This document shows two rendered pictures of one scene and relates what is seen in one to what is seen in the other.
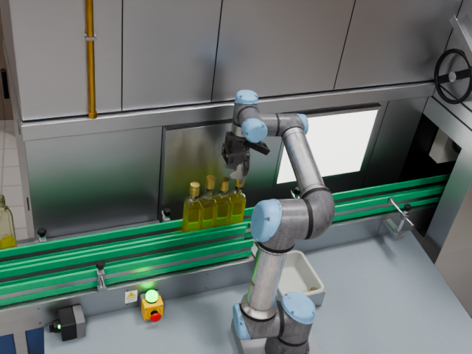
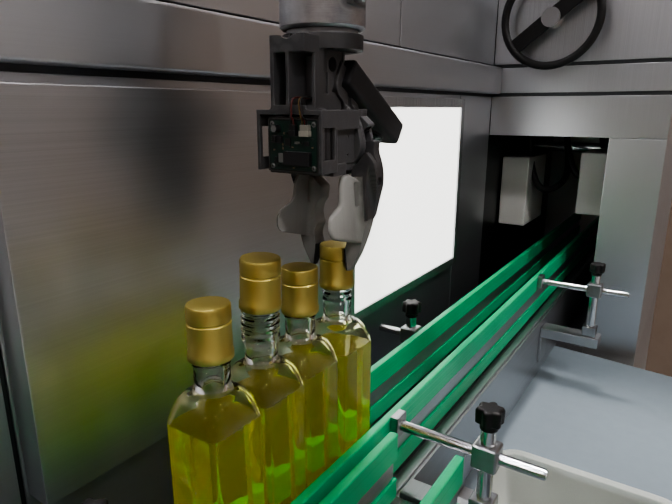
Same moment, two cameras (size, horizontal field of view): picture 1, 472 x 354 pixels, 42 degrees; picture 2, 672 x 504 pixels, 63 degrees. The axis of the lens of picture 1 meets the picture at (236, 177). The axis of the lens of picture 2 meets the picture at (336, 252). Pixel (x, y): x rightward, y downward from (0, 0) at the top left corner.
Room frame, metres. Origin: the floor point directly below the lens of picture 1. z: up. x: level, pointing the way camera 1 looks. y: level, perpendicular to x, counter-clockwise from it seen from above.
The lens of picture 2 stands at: (1.32, 0.25, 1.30)
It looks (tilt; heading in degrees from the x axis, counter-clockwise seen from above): 15 degrees down; 330
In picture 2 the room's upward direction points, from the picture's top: straight up
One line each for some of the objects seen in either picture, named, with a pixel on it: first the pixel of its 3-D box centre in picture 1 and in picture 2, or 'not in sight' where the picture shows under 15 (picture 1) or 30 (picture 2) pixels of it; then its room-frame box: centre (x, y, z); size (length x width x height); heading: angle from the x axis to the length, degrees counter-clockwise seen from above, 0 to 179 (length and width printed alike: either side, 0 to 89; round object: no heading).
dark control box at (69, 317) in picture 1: (71, 323); not in sight; (1.31, 0.48, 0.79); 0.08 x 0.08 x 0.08; 27
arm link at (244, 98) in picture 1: (245, 108); not in sight; (1.77, 0.00, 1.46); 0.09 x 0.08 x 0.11; 18
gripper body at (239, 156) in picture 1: (237, 147); (318, 107); (1.77, 0.01, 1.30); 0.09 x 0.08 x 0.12; 116
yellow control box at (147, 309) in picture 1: (151, 305); not in sight; (1.44, 0.23, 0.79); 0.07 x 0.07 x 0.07; 27
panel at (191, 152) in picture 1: (273, 152); (333, 218); (1.99, -0.13, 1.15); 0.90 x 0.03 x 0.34; 117
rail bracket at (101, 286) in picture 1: (102, 282); not in sight; (1.38, 0.39, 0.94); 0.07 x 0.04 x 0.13; 27
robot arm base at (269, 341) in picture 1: (289, 339); not in sight; (1.33, -0.26, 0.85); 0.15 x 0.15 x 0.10
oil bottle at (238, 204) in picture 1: (234, 213); (336, 409); (1.78, -0.02, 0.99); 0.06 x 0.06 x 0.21; 26
